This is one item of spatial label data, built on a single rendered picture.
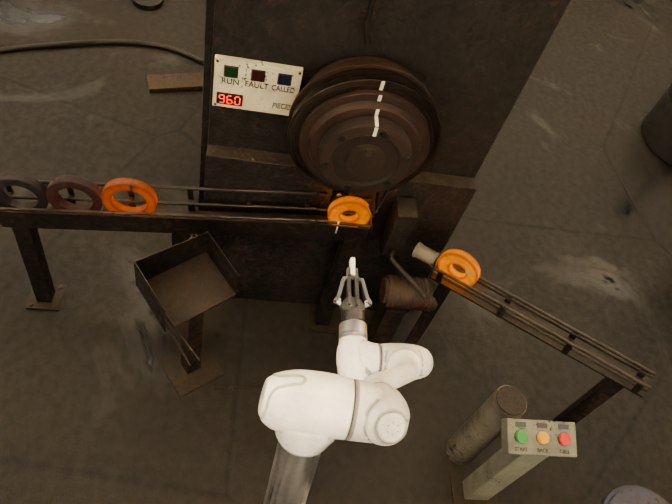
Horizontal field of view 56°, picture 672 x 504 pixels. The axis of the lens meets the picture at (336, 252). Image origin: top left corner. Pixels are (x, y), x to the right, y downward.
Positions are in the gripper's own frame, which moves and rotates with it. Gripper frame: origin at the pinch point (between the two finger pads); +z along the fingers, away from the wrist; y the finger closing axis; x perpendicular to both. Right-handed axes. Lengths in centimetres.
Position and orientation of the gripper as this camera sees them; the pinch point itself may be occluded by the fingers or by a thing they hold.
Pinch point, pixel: (352, 268)
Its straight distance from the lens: 210.5
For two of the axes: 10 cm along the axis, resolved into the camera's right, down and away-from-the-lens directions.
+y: 9.8, 1.1, 1.7
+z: 0.0, -8.5, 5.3
